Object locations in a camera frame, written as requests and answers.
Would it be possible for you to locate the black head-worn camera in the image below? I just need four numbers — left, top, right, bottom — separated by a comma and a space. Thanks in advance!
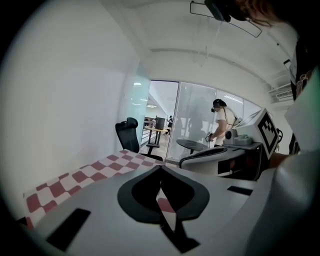
204, 0, 232, 23

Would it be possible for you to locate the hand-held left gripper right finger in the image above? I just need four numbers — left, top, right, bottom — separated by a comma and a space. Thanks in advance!
161, 165, 258, 256

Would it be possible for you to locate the black office chair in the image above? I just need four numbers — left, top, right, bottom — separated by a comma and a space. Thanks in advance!
114, 116, 164, 162

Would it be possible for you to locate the ceiling air vent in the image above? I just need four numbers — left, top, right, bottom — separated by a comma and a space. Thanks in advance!
268, 84, 294, 102

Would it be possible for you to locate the frosted glass partition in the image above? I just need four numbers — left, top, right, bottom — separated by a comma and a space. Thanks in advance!
171, 81, 217, 161

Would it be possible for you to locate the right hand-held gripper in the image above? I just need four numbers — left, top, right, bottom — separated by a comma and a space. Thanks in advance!
179, 107, 281, 181

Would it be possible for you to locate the wooden table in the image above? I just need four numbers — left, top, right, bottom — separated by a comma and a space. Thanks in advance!
144, 126, 173, 146

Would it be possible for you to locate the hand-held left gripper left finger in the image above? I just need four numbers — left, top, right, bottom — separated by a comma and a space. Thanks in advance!
32, 164, 191, 256

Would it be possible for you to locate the black shoulder strap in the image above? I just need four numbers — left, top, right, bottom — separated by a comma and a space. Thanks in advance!
289, 37, 311, 101

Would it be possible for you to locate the red white checkered cloth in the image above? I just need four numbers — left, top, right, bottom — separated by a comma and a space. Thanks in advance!
23, 149, 176, 231

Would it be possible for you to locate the dark round table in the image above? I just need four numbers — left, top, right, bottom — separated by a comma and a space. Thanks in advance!
176, 139, 211, 155

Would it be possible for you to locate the person's right forearm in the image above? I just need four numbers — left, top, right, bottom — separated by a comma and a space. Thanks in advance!
268, 151, 290, 169

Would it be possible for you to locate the black box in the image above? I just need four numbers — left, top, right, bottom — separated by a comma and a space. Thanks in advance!
155, 117, 167, 131

